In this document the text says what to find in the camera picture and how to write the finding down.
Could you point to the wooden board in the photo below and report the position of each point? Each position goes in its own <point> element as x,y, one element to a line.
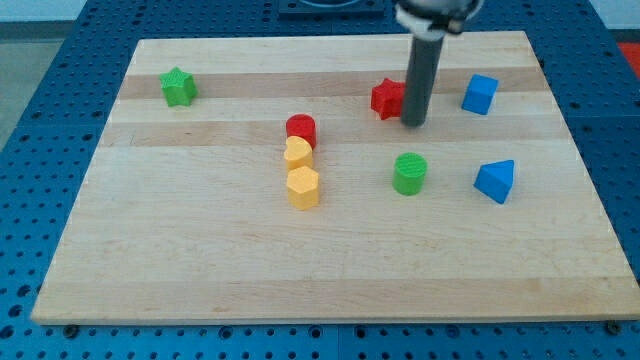
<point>183,215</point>

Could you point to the green cylinder block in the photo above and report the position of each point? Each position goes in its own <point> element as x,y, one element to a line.
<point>409,174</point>

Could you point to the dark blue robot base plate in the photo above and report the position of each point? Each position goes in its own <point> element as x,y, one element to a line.
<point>296,9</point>

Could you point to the yellow hexagon block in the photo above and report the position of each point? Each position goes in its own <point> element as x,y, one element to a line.
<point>303,187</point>

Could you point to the blue triangular prism block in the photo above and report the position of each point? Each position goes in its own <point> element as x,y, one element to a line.
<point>495,180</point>

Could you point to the green star block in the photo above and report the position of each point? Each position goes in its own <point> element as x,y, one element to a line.
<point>178,87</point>

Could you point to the red star block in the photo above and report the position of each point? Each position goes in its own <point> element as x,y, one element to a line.
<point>387,98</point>

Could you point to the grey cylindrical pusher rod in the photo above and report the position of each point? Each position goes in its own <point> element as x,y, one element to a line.
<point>420,78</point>

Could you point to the blue cube block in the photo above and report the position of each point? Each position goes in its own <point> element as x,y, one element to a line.
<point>479,94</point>

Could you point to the red cylinder block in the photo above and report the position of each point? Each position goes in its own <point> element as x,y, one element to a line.
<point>303,126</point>

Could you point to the yellow heart block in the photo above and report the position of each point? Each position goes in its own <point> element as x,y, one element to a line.
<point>298,153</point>

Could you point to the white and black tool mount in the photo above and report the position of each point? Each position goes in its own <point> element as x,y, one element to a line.
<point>433,19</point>

